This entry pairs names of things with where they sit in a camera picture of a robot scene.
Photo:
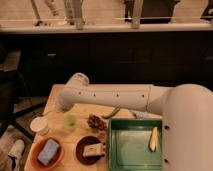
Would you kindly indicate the green chili pepper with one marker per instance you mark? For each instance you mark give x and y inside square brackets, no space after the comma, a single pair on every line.
[113,113]

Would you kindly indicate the white small bowl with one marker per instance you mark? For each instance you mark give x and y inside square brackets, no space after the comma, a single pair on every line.
[39,125]

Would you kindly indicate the blue grey sponge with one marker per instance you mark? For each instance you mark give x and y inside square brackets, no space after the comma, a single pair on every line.
[48,152]

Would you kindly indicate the beige block on plate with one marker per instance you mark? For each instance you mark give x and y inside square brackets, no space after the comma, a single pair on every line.
[93,150]

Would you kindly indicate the white sneaker shoe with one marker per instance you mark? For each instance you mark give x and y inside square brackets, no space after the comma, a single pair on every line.
[15,154]

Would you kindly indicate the green small cup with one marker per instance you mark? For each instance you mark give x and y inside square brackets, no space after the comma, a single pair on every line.
[70,122]

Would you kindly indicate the dark brown plate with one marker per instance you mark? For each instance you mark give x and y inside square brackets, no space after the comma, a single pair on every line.
[88,140]

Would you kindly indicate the green plastic tray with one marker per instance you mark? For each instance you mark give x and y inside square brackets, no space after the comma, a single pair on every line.
[128,145]

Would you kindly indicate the orange bowl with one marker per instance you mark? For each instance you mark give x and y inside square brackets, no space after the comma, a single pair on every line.
[37,165]

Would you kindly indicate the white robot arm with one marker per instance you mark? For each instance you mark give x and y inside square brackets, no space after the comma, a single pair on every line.
[186,111]

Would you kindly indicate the grey folded cloth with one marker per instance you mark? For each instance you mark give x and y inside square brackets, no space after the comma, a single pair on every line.
[145,115]

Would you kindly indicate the dark grape bunch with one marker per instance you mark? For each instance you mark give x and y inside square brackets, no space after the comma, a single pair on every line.
[96,123]

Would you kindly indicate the black office chair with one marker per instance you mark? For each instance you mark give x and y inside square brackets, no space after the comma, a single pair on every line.
[9,62]

